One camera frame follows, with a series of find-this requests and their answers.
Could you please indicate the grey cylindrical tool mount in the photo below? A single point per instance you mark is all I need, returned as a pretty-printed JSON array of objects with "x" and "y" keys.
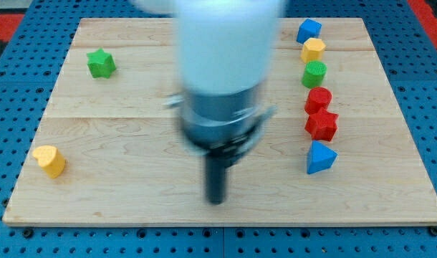
[{"x": 222, "y": 127}]

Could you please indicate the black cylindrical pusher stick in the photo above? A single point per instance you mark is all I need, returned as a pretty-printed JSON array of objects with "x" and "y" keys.
[{"x": 215, "y": 172}]

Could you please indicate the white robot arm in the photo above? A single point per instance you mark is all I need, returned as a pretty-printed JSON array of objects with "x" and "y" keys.
[{"x": 223, "y": 50}]

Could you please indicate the blue triangle block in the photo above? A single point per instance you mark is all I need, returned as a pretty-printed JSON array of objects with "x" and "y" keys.
[{"x": 319, "y": 157}]

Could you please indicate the yellow heart block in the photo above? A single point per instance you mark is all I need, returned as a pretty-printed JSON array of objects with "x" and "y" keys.
[{"x": 50, "y": 160}]

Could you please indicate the red cylinder block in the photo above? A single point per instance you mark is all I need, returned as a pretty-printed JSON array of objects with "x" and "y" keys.
[{"x": 318, "y": 97}]

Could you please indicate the red star block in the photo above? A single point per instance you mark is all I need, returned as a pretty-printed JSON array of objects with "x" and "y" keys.
[{"x": 322, "y": 125}]

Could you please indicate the wooden board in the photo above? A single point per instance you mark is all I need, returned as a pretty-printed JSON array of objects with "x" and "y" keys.
[{"x": 127, "y": 164}]

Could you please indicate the green cylinder block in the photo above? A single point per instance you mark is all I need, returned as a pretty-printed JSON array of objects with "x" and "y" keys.
[{"x": 314, "y": 74}]

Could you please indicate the yellow hexagon block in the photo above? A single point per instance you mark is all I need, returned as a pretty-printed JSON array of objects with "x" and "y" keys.
[{"x": 313, "y": 49}]

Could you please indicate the blue cube block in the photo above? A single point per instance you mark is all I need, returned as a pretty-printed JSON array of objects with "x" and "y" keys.
[{"x": 308, "y": 29}]

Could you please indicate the green star block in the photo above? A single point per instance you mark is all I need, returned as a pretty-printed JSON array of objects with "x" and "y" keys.
[{"x": 100, "y": 64}]

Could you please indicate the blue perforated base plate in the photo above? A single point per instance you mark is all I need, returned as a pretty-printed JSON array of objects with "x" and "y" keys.
[{"x": 30, "y": 63}]

